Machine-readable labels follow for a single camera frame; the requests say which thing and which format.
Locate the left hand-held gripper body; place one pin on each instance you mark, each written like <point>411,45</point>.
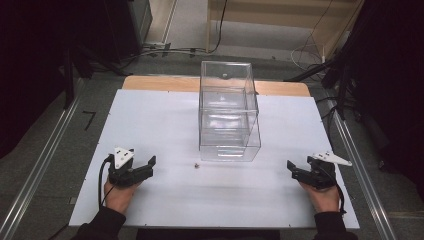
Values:
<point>120,175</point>

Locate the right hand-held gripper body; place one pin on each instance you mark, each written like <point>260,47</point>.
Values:
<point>325,175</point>

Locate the person's left hand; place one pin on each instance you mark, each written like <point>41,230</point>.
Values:
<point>118,198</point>

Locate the person's right hand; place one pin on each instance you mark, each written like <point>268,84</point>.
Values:
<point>322,199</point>

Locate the black hex key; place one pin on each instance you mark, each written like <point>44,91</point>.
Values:
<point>90,119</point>

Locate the clear acrylic drawer box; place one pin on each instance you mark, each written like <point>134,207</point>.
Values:
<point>228,133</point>

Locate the black metal stand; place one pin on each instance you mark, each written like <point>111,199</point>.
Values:
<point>340,86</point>
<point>69,83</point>

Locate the dark cabinet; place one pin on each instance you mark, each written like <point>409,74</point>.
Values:
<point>126,30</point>

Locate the light wooden shelf unit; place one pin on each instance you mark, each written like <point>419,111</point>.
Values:
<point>283,20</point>

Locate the aluminium floor rail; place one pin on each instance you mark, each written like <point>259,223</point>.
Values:
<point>363,176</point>
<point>36,171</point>

